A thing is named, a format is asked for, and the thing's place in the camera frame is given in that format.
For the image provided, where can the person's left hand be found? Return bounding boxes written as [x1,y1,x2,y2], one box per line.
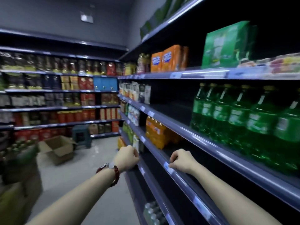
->
[112,145,140,173]

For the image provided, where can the person's right hand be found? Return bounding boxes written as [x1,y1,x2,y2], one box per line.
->
[168,148,201,176]

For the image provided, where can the person's left forearm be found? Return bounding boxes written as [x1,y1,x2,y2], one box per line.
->
[26,167,118,225]

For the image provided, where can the person's right forearm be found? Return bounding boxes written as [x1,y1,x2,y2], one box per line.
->
[191,164,282,225]

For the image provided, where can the row of small green bottles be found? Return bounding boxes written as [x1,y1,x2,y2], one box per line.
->
[122,122,134,138]

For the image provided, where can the row of orange soda bottles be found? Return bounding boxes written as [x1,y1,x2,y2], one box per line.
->
[145,115,181,150]

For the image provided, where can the teal plastic stool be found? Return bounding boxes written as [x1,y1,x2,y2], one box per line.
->
[72,125,92,149]

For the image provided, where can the row of clear water bottles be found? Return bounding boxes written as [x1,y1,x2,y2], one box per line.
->
[143,201,169,225]

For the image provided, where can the open cardboard box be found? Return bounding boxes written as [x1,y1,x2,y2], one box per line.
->
[38,135,77,166]

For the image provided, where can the rows of assorted packaged groceries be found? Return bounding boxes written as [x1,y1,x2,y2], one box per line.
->
[0,74,121,141]

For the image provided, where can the row of blue cartons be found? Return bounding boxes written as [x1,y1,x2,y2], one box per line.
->
[93,77,118,92]

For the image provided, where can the row of large green bottles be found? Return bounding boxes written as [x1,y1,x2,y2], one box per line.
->
[190,82,300,176]

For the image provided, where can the long grocery shelving rack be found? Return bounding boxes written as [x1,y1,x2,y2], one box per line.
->
[0,28,129,141]

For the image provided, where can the row of yellow drink bottles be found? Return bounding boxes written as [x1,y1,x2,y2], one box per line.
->
[125,62,137,76]

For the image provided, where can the case of green bottles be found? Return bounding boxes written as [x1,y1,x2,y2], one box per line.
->
[0,138,40,185]

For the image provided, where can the dark red bead bracelet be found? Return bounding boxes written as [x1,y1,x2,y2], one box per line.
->
[95,165,120,188]

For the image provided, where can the white wall emergency light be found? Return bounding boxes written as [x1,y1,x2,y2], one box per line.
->
[80,13,94,24]

